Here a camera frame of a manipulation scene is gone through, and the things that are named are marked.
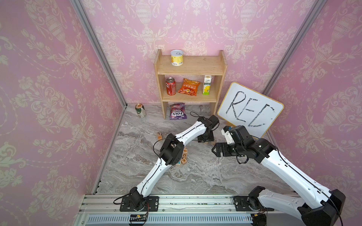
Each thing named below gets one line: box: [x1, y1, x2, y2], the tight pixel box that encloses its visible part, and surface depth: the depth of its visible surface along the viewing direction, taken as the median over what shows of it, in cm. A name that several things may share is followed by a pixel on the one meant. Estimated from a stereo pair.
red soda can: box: [165, 76, 176, 96], surface depth 93 cm
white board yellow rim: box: [217, 81, 285, 139], surface depth 94 cm
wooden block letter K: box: [181, 157, 188, 165], surface depth 89 cm
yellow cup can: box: [170, 49, 184, 67], surface depth 82 cm
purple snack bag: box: [169, 102, 188, 121], surface depth 115 cm
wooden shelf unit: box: [154, 49, 228, 120], surface depth 88 cm
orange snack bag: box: [177, 78, 201, 97], surface depth 99 cm
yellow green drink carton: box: [202, 75, 213, 96], surface depth 93 cm
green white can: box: [134, 103, 147, 118], surface depth 108 cm
